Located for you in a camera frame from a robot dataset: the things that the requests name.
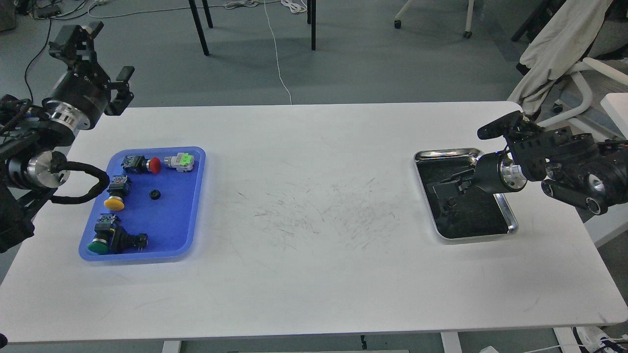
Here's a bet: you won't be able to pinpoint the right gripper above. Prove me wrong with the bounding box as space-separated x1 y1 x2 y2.
431 152 527 218

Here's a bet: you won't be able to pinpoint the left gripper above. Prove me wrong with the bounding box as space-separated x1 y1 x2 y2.
41 22 135 130

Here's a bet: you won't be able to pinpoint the small black gear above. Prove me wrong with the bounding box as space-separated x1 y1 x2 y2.
149 189 161 200

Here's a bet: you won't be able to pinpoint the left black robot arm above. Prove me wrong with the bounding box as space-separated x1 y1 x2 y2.
0 22 134 252

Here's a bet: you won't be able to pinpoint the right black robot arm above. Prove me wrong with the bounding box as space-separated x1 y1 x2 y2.
428 111 627 215

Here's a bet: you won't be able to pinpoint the steel tray with black mat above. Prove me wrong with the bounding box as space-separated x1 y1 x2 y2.
414 148 520 243

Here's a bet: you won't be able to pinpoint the blue plastic tray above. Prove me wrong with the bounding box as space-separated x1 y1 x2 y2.
78 147 206 263

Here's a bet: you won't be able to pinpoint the white office chair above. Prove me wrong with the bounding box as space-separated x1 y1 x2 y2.
525 58 627 141

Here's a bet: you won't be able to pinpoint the beige cloth on chair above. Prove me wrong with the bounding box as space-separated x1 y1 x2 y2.
508 0 612 115

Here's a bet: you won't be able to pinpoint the black table legs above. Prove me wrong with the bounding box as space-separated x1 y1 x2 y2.
189 0 317 56

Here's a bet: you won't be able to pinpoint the black cable on floor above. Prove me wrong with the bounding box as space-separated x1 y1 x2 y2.
10 0 104 103

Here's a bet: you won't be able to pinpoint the red push button switch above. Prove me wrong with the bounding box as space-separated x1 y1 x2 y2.
121 155 161 174

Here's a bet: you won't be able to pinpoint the yellow push button switch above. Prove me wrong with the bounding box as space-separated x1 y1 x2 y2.
104 175 132 211

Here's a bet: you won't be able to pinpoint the green and grey switch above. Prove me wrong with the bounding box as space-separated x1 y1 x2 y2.
163 152 195 173

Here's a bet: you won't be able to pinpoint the green push button switch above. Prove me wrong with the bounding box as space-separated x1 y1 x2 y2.
87 214 119 255

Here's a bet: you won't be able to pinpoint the black selector switch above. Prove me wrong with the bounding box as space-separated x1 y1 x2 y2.
110 227 148 254

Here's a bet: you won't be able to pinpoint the white cable on floor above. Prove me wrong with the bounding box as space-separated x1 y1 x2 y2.
88 0 310 105

